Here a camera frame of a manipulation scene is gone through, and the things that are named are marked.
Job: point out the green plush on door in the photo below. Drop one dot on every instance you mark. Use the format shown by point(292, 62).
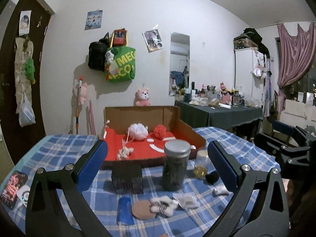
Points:
point(29, 70)

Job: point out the round tan powder puff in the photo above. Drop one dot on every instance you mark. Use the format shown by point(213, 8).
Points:
point(141, 210)

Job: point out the pink pig plush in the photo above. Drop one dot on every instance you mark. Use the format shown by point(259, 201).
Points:
point(83, 93)

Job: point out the small white fabric piece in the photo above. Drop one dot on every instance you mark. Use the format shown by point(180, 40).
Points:
point(220, 190)

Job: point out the small glass jar gold contents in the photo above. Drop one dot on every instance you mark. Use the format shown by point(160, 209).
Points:
point(201, 164)

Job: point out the pink curtain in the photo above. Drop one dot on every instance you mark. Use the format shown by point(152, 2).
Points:
point(297, 53)

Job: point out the red mesh bath pouf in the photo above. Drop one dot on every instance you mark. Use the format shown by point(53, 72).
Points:
point(160, 132)

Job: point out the green tote bag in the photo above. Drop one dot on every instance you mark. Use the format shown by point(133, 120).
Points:
point(119, 63)

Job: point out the black floral tin box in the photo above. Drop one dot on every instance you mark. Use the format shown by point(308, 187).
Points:
point(127, 179)

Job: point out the dark brown door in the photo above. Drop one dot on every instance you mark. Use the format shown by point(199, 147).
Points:
point(23, 39)

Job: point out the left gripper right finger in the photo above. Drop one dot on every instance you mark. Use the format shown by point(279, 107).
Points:
point(270, 213)

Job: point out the pink plush on wall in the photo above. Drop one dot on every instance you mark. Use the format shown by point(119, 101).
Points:
point(142, 97)

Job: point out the large glass jar dark contents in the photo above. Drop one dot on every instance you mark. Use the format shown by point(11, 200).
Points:
point(177, 154)

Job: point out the cardboard box red lining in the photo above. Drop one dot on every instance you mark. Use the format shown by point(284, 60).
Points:
point(150, 151)

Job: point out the picture phone on table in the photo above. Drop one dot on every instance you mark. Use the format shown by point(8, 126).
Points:
point(14, 183)

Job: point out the white mesh bath pouf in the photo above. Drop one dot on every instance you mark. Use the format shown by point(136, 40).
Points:
point(137, 132)

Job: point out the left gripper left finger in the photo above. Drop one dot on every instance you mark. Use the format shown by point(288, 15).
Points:
point(45, 215)

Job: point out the photo collage on wall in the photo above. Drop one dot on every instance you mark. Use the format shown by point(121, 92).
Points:
point(153, 39)

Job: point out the white sachet packet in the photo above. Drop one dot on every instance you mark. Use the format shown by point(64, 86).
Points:
point(186, 201)

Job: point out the white refrigerator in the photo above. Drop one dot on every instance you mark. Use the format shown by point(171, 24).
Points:
point(250, 73)

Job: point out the blue wall poster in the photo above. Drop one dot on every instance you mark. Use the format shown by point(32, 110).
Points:
point(94, 20)

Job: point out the white plastic bag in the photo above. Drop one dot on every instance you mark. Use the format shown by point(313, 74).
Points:
point(26, 113)

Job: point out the orange mop handle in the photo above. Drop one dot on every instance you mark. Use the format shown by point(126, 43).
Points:
point(78, 105)

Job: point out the black fluffy pompom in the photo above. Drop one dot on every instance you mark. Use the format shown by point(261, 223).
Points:
point(212, 177)

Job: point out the wall mirror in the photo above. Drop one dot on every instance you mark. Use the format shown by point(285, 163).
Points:
point(179, 64)

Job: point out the black bag on wall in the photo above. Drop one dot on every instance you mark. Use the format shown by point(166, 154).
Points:
point(97, 51)

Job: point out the dark green side table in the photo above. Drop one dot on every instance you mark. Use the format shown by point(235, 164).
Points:
point(223, 118)

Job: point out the red framed picture in bag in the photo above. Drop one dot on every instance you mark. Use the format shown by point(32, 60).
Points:
point(119, 37)

